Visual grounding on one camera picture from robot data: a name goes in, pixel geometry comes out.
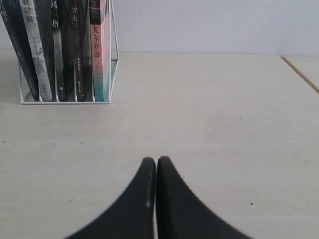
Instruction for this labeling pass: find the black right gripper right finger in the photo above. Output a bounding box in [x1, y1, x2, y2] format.
[156, 156, 249, 239]

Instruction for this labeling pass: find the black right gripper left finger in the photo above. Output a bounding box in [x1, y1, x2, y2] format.
[68, 157, 156, 239]

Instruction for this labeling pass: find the blue moon cover book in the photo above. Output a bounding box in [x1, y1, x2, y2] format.
[0, 0, 39, 101]

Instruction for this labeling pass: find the grey white spine book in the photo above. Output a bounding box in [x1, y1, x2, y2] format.
[19, 0, 53, 102]

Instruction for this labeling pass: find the dark brown spine book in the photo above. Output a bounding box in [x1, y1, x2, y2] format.
[60, 0, 92, 102]

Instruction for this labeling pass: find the red pink spine book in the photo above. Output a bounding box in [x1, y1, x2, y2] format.
[89, 0, 110, 102]

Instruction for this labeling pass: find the black spine book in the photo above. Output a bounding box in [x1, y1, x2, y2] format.
[39, 0, 66, 102]

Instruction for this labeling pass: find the white wire book rack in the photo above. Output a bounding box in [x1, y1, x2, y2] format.
[20, 0, 119, 105]

